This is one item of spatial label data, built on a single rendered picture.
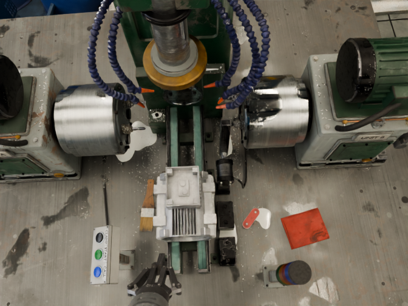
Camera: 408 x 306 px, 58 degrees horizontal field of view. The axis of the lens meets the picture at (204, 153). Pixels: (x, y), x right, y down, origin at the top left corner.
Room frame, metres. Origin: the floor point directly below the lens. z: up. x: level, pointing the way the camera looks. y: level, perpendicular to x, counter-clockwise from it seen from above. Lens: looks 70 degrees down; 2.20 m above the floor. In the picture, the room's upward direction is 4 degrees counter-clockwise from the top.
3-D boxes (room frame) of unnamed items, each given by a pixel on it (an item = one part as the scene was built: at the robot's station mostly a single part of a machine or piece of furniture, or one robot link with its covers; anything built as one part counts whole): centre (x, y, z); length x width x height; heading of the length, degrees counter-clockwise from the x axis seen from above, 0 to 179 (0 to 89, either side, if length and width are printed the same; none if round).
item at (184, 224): (0.25, 0.07, 1.02); 0.20 x 0.19 x 0.19; 179
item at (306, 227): (0.18, -0.36, 0.80); 0.15 x 0.12 x 0.01; 102
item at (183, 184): (0.29, 0.07, 1.11); 0.12 x 0.11 x 0.07; 179
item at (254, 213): (0.23, -0.16, 0.81); 0.09 x 0.03 x 0.02; 139
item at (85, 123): (0.57, 0.42, 1.04); 0.37 x 0.25 x 0.25; 89
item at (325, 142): (0.55, -0.53, 0.99); 0.35 x 0.31 x 0.37; 89
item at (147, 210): (0.31, 0.23, 0.80); 0.21 x 0.05 x 0.01; 174
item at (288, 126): (0.56, -0.27, 1.04); 0.41 x 0.25 x 0.25; 89
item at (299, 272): (0.02, -0.22, 1.01); 0.08 x 0.08 x 0.42; 89
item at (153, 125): (0.64, 0.17, 0.86); 0.07 x 0.06 x 0.12; 89
